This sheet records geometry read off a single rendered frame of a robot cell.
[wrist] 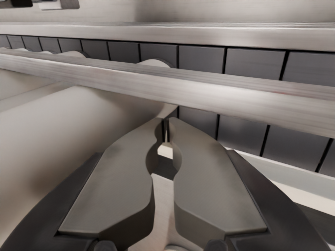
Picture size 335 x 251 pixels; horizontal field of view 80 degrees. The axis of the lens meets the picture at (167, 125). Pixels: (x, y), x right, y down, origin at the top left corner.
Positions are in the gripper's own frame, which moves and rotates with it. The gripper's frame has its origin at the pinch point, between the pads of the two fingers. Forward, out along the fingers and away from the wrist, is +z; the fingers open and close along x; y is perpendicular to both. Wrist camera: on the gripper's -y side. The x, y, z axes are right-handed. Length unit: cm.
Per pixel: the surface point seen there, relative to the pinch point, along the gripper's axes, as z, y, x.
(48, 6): 10.0, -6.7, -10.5
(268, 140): 1.8, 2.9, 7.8
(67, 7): 9.5, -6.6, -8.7
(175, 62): 5.8, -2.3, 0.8
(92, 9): 17.2, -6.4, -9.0
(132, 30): 8.1, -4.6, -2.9
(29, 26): 16.1, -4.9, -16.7
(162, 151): 2.5, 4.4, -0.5
